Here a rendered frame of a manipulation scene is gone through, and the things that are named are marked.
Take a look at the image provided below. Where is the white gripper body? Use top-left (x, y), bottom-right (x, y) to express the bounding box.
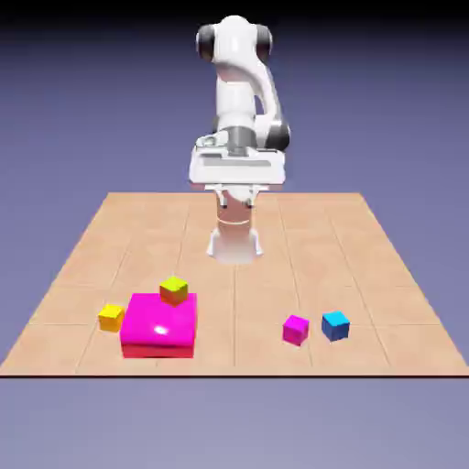
top-left (188, 145), bottom-right (287, 193)

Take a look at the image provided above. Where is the small lime yellow cube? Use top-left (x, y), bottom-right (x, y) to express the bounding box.
top-left (158, 275), bottom-right (190, 308)

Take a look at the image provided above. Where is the small magenta cube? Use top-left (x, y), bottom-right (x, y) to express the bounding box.
top-left (281, 313), bottom-right (311, 347)

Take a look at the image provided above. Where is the small blue cube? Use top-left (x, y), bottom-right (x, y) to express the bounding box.
top-left (321, 310), bottom-right (351, 343)

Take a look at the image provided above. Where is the large magenta box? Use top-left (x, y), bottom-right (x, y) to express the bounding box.
top-left (119, 291), bottom-right (199, 359)

